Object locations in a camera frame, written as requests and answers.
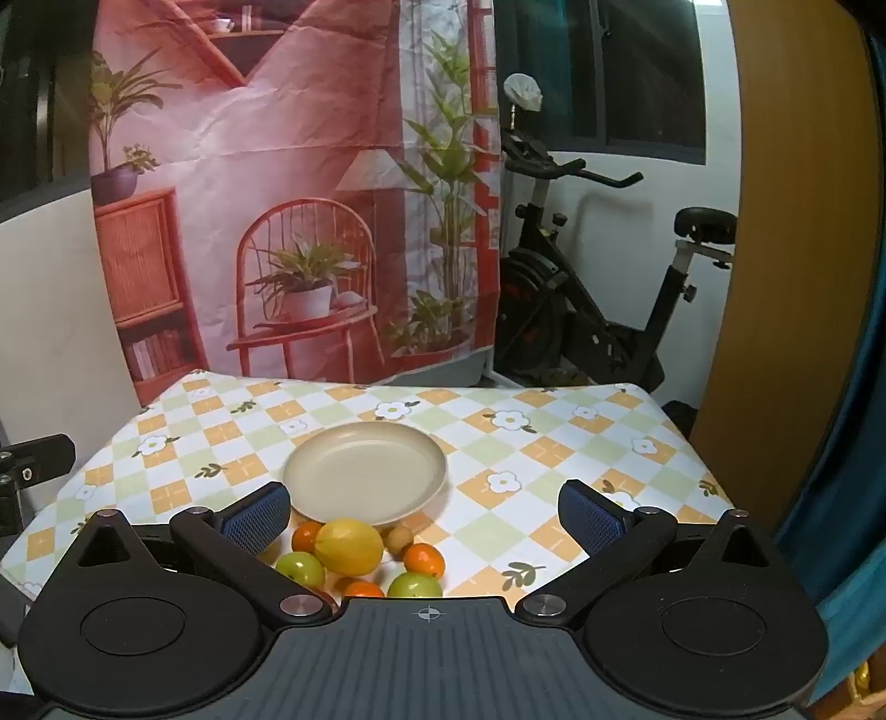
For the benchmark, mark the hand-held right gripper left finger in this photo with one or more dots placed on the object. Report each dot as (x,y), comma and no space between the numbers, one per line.
(256,520)

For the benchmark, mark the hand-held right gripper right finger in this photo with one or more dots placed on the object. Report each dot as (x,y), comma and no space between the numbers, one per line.
(588,516)

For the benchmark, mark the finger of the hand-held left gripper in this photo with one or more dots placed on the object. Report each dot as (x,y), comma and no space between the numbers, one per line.
(41,453)

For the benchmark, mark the orange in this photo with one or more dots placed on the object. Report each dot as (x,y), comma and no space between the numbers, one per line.
(423,559)
(363,590)
(306,538)

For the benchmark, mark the yellow-green apple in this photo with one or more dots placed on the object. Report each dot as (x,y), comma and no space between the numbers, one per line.
(301,569)

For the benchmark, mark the yellow lemon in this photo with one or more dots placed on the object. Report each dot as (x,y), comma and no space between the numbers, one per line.
(349,547)

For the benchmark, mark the beige plate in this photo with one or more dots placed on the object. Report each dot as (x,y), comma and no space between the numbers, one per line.
(360,471)

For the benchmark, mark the small tan round fruit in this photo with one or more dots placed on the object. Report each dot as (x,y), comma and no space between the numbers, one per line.
(400,540)

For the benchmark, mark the green apple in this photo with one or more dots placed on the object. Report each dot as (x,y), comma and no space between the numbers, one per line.
(414,587)

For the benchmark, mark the checkered flower tablecloth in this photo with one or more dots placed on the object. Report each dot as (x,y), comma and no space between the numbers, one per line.
(540,443)

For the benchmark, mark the black exercise bike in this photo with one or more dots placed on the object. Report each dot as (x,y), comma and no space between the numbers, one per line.
(547,304)

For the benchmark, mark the blue curtain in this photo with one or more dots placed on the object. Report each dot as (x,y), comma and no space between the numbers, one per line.
(858,484)

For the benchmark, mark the dark window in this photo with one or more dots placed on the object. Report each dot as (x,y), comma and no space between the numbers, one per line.
(623,69)
(34,104)

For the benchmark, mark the white cloth cap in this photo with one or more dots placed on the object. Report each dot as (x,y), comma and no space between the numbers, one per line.
(522,92)

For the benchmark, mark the pink printed wall tapestry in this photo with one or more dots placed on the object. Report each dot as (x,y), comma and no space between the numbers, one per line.
(277,138)

